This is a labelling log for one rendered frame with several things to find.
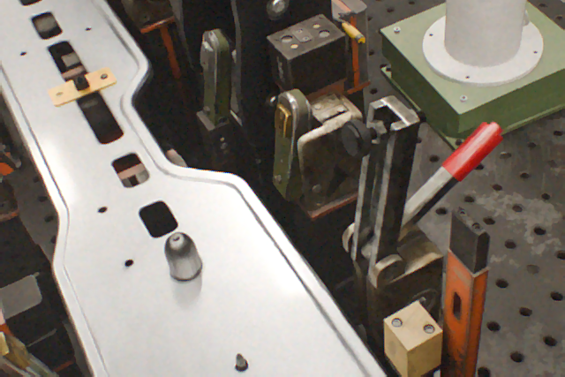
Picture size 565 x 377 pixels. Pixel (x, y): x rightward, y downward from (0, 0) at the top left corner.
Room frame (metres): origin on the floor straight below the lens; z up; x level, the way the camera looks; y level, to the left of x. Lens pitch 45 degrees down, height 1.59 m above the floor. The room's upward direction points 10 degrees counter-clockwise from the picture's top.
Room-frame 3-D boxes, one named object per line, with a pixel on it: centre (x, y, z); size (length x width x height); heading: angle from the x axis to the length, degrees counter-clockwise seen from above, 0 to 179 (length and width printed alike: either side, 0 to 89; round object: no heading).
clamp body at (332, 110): (0.58, -0.05, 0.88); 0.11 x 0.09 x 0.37; 111
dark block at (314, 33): (0.65, -0.05, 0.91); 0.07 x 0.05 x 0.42; 111
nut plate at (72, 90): (0.78, 0.23, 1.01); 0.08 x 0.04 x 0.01; 111
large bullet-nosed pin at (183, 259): (0.46, 0.11, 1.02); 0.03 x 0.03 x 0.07
